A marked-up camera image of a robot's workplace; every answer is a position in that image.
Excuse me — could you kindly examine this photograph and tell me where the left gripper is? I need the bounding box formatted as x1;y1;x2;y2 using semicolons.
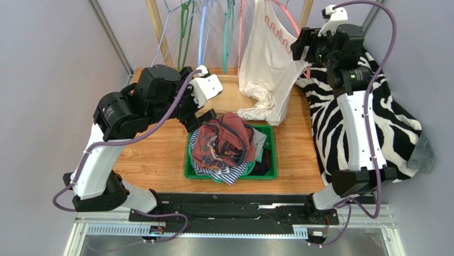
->
148;68;216;133

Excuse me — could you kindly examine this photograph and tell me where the maroon tank top dark trim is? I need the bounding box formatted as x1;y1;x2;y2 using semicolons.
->
192;112;256;169

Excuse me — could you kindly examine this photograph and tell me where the light blue plastic hanger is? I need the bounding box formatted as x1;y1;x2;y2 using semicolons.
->
197;0;214;66

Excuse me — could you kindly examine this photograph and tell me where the blue white striped tank top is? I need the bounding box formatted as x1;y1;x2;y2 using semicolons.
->
188;129;252;185

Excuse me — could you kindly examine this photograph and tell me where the grey tank top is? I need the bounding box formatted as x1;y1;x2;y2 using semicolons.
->
253;128;267;155

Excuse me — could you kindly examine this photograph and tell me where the teal plastic hanger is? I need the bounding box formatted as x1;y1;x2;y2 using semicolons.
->
222;0;236;74

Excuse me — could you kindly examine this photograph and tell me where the thin pink wire hanger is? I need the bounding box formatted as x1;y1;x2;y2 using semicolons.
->
238;0;246;71

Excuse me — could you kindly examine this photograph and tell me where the navy tank top maroon trim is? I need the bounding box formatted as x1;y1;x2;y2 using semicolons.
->
249;148;272;176

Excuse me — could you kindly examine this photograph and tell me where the green plastic hanger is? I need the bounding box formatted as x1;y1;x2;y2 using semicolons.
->
177;1;196;70

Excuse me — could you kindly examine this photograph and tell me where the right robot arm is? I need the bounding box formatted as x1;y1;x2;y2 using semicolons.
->
290;24;397;211

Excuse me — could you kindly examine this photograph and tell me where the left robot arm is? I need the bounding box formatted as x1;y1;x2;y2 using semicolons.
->
63;65;223;213

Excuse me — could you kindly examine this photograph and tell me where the pink plastic hanger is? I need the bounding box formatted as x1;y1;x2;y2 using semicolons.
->
272;0;311;79

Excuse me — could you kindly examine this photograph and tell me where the wooden clothes rack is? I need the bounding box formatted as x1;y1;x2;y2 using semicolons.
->
142;0;315;114

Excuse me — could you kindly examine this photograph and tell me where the green plastic tray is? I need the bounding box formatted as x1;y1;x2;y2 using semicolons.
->
185;125;278;180

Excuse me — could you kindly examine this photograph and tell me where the zebra print blanket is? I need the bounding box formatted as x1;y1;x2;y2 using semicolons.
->
296;65;435;186

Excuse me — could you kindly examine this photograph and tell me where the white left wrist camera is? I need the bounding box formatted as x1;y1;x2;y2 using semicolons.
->
189;65;223;109

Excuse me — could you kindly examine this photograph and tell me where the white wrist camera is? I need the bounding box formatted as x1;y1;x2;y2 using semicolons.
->
318;5;348;37
189;65;223;109

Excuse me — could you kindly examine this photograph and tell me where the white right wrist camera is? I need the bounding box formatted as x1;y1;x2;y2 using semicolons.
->
318;5;348;37

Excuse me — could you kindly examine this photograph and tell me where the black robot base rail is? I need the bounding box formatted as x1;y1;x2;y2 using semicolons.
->
76;191;373;246

